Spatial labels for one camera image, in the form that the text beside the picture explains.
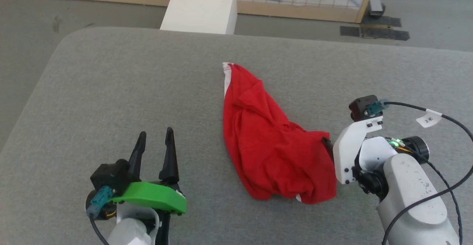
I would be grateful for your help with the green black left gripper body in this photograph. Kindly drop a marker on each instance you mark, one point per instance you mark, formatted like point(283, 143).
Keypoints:
point(155, 197)

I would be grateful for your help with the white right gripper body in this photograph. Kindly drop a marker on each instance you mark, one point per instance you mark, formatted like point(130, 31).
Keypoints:
point(345, 152)

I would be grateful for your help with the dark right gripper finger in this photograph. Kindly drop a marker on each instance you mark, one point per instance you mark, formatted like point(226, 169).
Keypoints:
point(329, 147)

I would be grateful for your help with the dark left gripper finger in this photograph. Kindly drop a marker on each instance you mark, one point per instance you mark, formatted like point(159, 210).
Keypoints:
point(169, 163)
point(136, 160)

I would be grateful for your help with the red garment with white trim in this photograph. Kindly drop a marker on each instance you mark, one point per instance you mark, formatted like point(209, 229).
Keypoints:
point(266, 145)

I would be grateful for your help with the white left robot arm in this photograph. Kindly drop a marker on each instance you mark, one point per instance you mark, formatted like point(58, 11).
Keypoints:
point(129, 232)

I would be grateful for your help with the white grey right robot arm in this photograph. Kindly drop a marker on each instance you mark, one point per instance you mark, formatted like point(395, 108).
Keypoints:
point(410, 193)

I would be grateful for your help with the grey fabric sofa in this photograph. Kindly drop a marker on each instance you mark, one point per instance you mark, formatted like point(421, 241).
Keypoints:
point(111, 89)

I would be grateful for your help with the black floor mat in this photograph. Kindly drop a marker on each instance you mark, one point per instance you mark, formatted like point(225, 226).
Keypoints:
point(380, 33)

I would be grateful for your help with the white block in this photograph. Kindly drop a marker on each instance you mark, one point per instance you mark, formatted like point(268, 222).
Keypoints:
point(201, 6)

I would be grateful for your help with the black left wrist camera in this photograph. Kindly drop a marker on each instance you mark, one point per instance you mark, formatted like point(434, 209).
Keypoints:
point(109, 176)

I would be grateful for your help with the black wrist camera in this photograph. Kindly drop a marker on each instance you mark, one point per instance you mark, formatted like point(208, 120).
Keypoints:
point(109, 176)
point(360, 107)

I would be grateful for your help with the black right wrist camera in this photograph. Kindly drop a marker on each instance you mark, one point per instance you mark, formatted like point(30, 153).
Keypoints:
point(360, 107)

